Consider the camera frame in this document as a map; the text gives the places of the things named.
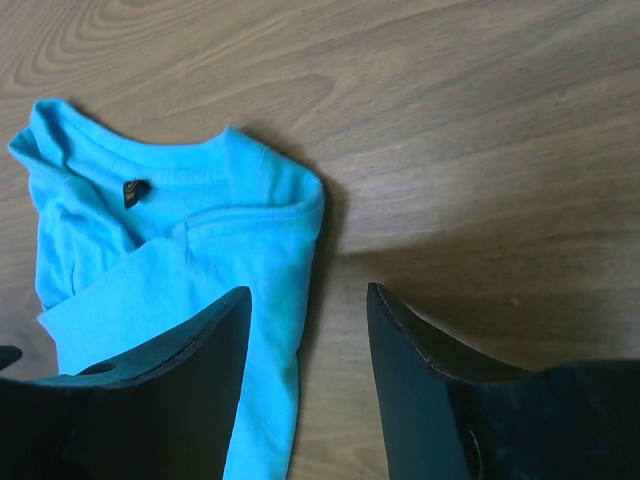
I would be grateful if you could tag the turquoise blue t shirt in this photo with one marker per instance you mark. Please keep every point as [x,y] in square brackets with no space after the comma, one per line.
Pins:
[134,239]

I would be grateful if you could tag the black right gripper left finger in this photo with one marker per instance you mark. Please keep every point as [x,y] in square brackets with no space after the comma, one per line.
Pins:
[162,410]

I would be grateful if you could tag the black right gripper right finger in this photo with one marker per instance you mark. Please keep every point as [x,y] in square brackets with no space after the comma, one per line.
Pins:
[417,370]

